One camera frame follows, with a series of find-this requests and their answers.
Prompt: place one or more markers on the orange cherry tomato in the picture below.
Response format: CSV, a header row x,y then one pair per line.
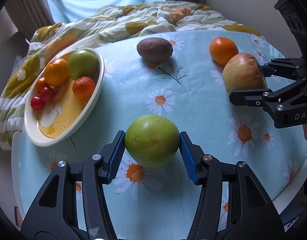
x,y
40,84

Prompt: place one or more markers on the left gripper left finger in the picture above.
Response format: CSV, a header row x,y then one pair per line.
x,y
71,203

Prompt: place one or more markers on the medium orange near kiwi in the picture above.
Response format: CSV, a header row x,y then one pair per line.
x,y
222,49

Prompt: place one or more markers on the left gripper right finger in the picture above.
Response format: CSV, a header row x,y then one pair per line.
x,y
251,213

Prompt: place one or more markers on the left brown curtain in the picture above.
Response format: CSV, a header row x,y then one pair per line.
x,y
29,15

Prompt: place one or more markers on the small mandarin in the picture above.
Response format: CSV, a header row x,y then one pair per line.
x,y
83,87

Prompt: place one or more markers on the green apple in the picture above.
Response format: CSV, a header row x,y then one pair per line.
x,y
152,140
82,63

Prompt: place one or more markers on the red cherry tomato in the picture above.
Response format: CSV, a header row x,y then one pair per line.
x,y
47,94
37,103

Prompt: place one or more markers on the cream oval duck plate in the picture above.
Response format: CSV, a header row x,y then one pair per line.
x,y
62,116

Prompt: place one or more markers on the large orange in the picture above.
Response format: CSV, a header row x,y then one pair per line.
x,y
56,72

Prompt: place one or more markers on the brown kiwi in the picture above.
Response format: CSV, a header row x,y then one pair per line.
x,y
155,49

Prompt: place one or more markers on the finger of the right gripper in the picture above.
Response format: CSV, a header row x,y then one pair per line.
x,y
252,98
290,68

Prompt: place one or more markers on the green striped floral duvet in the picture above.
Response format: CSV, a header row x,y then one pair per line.
x,y
110,24

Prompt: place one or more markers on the large red-yellow apple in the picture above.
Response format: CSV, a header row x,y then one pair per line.
x,y
243,72

